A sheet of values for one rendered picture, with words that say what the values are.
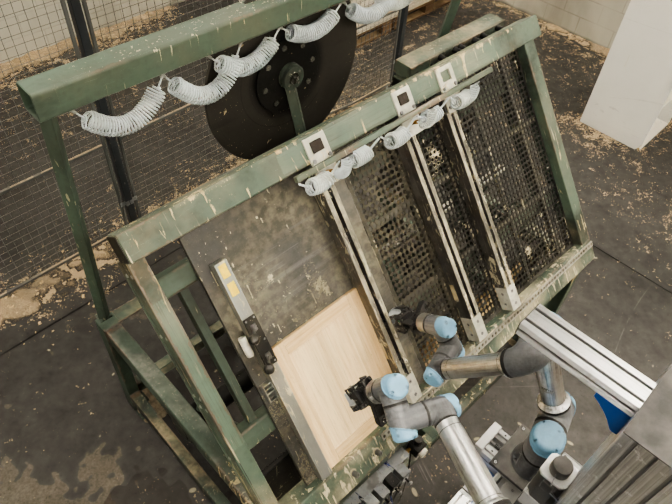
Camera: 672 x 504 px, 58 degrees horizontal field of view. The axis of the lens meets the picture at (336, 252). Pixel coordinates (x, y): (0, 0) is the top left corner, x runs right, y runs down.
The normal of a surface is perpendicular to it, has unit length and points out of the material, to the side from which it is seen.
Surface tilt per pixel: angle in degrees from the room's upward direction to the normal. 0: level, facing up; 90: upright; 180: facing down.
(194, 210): 53
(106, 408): 0
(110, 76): 90
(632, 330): 0
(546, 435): 7
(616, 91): 90
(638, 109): 90
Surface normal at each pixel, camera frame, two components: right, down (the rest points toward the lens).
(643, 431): 0.05, -0.67
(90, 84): 0.69, 0.56
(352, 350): 0.58, 0.04
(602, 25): -0.70, 0.50
